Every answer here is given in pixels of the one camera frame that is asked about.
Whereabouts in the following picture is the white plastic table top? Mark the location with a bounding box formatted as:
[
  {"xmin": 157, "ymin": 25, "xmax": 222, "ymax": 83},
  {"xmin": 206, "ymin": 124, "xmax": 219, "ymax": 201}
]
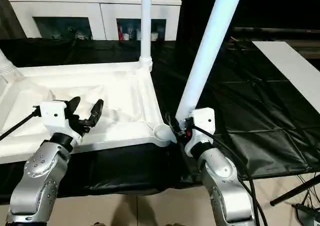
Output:
[{"xmin": 0, "ymin": 60, "xmax": 180, "ymax": 164}]

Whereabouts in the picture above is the white plastic table leg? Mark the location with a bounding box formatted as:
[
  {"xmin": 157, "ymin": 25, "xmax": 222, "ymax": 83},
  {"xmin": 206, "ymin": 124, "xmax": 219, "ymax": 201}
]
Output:
[
  {"xmin": 138, "ymin": 0, "xmax": 154, "ymax": 71},
  {"xmin": 174, "ymin": 0, "xmax": 246, "ymax": 123},
  {"xmin": 0, "ymin": 49, "xmax": 26, "ymax": 81}
]

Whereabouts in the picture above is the black mat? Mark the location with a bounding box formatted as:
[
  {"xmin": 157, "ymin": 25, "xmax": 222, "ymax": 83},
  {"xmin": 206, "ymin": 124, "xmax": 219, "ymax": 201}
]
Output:
[{"xmin": 0, "ymin": 38, "xmax": 320, "ymax": 203}]

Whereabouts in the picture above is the white cabinet with glass doors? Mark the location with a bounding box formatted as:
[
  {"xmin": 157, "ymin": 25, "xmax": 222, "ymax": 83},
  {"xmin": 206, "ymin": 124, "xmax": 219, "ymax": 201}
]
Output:
[{"xmin": 7, "ymin": 0, "xmax": 182, "ymax": 42}]

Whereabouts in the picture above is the grey curtain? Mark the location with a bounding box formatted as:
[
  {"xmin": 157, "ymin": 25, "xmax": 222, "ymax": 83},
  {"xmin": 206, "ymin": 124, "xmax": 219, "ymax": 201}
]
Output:
[{"xmin": 0, "ymin": 0, "xmax": 26, "ymax": 39}]

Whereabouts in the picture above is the black stand leg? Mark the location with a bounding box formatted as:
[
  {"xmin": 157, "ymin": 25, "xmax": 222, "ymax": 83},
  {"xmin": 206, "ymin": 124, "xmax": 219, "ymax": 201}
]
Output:
[{"xmin": 269, "ymin": 173, "xmax": 320, "ymax": 207}]

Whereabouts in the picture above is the white flat board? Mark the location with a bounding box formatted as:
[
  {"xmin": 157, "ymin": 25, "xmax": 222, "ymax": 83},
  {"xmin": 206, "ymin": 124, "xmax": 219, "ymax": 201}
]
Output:
[{"xmin": 251, "ymin": 41, "xmax": 320, "ymax": 104}]

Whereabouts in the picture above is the black router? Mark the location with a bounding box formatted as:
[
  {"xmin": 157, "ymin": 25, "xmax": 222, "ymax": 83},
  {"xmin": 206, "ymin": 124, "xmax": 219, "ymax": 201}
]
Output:
[{"xmin": 294, "ymin": 202, "xmax": 320, "ymax": 226}]

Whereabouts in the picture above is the black cabinet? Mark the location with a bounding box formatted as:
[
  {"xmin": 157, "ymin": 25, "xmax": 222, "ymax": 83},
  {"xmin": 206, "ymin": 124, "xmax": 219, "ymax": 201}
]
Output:
[{"xmin": 176, "ymin": 0, "xmax": 320, "ymax": 43}]

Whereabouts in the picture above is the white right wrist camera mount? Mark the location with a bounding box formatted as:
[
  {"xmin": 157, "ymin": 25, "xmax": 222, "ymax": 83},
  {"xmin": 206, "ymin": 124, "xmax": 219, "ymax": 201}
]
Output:
[{"xmin": 184, "ymin": 107, "xmax": 216, "ymax": 158}]

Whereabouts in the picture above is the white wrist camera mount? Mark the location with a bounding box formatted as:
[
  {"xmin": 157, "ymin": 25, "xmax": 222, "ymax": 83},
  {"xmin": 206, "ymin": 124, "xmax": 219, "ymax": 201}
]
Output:
[
  {"xmin": 39, "ymin": 100, "xmax": 84, "ymax": 145},
  {"xmin": 184, "ymin": 107, "xmax": 216, "ymax": 158}
]

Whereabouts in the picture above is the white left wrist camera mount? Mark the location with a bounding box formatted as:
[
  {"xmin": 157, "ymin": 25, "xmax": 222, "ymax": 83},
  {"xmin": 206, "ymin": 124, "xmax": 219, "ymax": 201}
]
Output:
[{"xmin": 39, "ymin": 100, "xmax": 84, "ymax": 145}]

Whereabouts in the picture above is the black left wrist camera cable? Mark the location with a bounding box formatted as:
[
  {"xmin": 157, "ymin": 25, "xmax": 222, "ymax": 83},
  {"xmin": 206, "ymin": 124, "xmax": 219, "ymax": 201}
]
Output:
[{"xmin": 0, "ymin": 105, "xmax": 42, "ymax": 141}]

